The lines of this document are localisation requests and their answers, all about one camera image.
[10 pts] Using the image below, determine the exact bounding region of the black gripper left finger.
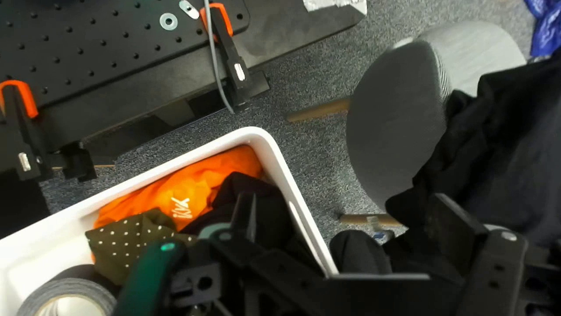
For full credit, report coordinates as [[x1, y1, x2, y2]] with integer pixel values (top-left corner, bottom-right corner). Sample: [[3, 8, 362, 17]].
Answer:
[[167, 190, 336, 316]]

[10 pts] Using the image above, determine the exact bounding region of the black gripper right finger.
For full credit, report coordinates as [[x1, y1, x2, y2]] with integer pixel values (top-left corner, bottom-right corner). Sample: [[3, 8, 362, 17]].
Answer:
[[423, 192, 561, 316]]

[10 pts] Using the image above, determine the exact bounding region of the orange cloth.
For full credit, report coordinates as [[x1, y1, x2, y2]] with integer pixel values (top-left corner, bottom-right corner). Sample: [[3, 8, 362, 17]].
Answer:
[[92, 145, 264, 234]]

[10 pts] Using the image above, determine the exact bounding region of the wooden chair leg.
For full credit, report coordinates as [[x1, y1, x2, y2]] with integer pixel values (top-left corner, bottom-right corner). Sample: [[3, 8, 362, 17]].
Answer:
[[338, 211, 404, 229], [285, 97, 352, 125]]

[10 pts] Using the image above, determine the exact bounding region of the dark dotted cloth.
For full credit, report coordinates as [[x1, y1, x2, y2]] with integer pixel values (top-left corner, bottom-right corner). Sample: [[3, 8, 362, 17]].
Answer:
[[83, 210, 197, 289]]

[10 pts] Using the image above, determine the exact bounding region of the grey cloth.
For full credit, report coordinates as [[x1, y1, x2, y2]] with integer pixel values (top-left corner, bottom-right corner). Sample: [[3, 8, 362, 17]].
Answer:
[[345, 22, 527, 210]]

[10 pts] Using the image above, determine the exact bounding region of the white plastic box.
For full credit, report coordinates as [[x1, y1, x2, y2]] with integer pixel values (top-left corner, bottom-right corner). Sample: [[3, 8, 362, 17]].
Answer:
[[0, 125, 339, 316]]

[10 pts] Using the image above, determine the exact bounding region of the black jacket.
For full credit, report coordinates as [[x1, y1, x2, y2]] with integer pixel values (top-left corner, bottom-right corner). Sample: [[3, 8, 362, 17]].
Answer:
[[329, 55, 561, 278]]

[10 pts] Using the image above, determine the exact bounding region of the orange black bar clamp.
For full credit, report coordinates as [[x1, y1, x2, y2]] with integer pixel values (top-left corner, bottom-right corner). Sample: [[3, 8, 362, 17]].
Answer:
[[199, 3, 271, 111], [0, 80, 97, 183]]

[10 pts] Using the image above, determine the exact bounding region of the blue plastic bag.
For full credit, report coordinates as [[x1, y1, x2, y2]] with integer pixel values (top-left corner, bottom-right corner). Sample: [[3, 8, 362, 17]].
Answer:
[[522, 0, 561, 60]]

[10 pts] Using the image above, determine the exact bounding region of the metal washer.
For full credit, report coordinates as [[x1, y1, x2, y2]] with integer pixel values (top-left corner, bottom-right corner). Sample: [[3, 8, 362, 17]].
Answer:
[[157, 13, 180, 32]]

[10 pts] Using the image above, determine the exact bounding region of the white paper sheet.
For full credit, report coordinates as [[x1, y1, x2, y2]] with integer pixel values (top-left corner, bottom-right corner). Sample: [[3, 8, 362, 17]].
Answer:
[[301, 0, 369, 17]]

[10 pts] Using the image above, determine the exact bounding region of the black perforated table plate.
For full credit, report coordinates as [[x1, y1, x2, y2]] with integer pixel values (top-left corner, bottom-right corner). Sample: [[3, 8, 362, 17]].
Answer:
[[0, 0, 366, 178]]

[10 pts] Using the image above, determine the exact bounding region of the green handled tool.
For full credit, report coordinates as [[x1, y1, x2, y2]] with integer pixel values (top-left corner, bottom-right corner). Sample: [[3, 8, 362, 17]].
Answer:
[[111, 236, 189, 316]]

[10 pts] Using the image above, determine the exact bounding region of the grey duct tape roll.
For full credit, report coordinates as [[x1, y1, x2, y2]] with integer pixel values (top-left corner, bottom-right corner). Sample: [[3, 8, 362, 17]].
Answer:
[[15, 264, 120, 316]]

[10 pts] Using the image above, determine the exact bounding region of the small metal bracket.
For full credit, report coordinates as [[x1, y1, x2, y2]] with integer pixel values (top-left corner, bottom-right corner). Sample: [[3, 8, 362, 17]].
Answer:
[[176, 0, 201, 22]]

